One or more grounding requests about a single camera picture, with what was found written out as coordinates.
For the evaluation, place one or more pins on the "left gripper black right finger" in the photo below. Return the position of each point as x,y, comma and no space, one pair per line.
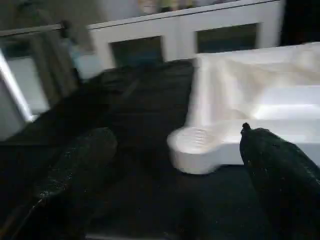
285,190

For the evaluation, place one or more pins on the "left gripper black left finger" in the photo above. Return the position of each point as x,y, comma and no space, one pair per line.
65,190

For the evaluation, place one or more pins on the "grey metal rack frame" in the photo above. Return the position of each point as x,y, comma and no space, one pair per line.
45,60

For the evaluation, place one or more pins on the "black work mat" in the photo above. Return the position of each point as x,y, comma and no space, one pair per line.
145,125

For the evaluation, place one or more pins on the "white glass-door cabinet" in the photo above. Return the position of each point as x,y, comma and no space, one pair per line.
180,25

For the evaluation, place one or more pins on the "white plastic table top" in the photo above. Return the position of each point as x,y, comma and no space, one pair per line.
240,100

